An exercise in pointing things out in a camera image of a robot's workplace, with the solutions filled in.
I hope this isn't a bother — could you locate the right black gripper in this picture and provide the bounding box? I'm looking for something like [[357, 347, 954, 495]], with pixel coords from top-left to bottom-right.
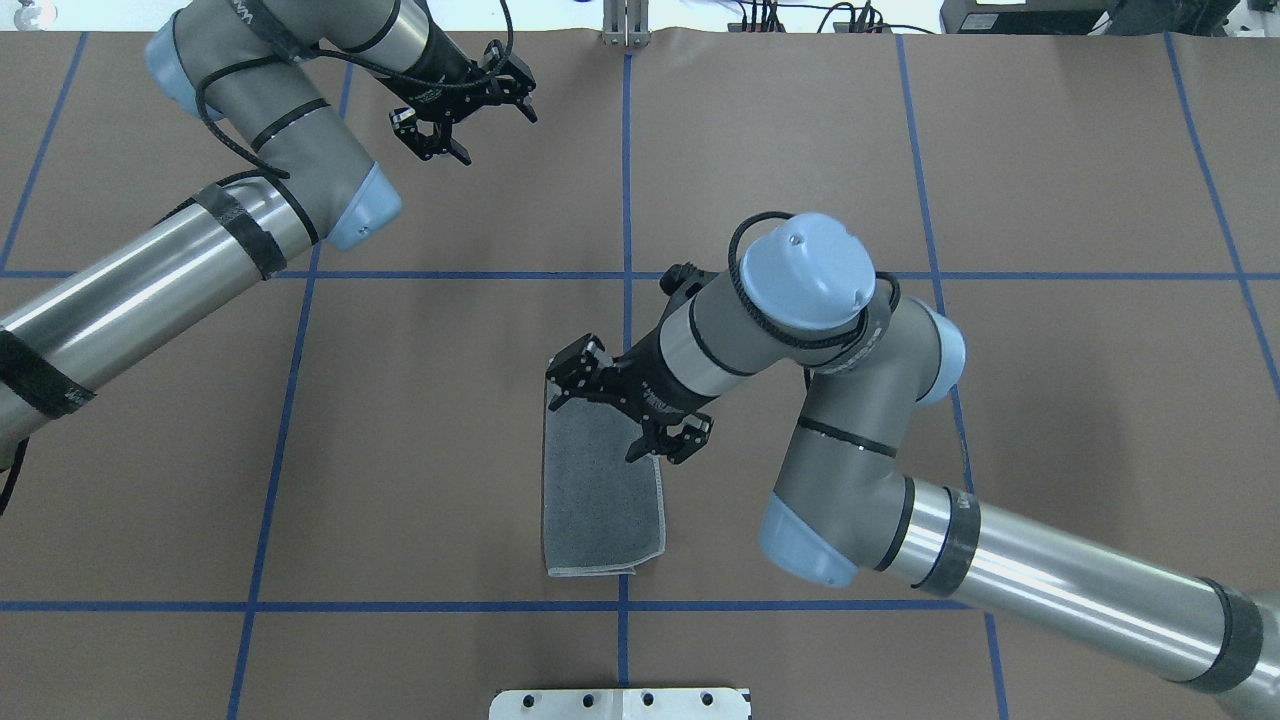
[[545, 263, 716, 464]]

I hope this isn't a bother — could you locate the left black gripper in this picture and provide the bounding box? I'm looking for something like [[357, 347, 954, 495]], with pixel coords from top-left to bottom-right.
[[388, 35, 538, 167]]

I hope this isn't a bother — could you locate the pink towel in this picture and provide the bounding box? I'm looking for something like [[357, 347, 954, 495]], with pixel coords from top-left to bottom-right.
[[541, 398, 667, 578]]

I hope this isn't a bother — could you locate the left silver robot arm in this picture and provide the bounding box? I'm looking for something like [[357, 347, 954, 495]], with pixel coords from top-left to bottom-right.
[[1, 1, 536, 470]]

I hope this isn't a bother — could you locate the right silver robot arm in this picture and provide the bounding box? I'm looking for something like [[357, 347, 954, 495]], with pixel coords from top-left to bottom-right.
[[545, 211, 1277, 719]]

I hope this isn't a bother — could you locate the white mounting plate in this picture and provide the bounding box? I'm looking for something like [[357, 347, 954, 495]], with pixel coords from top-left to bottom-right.
[[488, 687, 754, 719]]

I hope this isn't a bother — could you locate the black box with label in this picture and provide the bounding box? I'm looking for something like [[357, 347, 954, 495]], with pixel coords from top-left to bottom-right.
[[938, 1, 1111, 36]]

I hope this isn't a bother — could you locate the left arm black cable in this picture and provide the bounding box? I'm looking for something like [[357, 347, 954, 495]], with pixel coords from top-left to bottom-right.
[[195, 0, 516, 181]]

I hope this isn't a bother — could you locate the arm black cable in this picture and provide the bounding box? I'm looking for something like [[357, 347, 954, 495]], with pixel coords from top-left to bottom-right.
[[728, 211, 901, 351], [195, 0, 516, 181]]

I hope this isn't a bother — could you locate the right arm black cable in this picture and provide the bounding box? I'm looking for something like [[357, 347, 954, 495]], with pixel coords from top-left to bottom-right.
[[728, 211, 901, 351]]

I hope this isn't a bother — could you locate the aluminium frame post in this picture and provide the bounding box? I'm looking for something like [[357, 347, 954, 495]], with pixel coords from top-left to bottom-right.
[[600, 0, 652, 49]]

